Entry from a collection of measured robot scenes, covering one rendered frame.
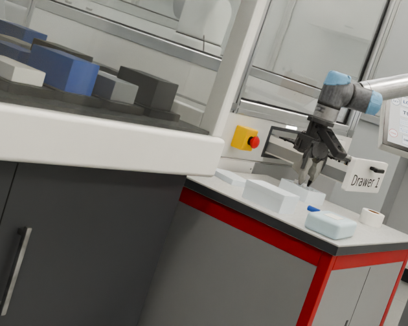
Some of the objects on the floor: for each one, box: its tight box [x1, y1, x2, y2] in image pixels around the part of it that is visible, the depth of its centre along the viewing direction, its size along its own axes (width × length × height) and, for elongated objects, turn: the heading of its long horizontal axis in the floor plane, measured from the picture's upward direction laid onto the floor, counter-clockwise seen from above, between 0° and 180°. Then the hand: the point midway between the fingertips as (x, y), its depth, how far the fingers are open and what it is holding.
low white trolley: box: [137, 172, 408, 326], centre depth 246 cm, size 58×62×76 cm
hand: (306, 182), depth 253 cm, fingers open, 3 cm apart
